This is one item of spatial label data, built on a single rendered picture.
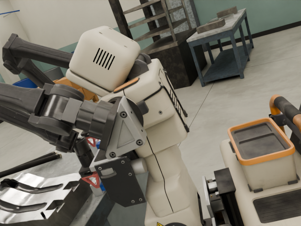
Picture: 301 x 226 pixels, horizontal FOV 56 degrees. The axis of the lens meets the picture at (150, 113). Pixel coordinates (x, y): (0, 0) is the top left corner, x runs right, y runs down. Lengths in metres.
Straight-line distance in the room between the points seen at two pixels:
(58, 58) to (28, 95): 0.42
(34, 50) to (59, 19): 8.18
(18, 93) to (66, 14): 8.41
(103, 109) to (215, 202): 0.51
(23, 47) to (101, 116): 0.62
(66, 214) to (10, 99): 0.52
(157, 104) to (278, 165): 0.38
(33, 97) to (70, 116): 0.11
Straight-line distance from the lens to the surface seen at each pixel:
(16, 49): 1.18
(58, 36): 9.52
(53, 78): 8.05
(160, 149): 0.83
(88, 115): 0.63
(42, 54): 1.14
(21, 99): 0.72
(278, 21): 7.18
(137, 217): 1.51
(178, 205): 0.90
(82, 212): 1.15
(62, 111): 0.66
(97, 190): 1.17
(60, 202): 1.12
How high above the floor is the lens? 1.38
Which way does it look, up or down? 19 degrees down
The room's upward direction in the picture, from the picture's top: 21 degrees counter-clockwise
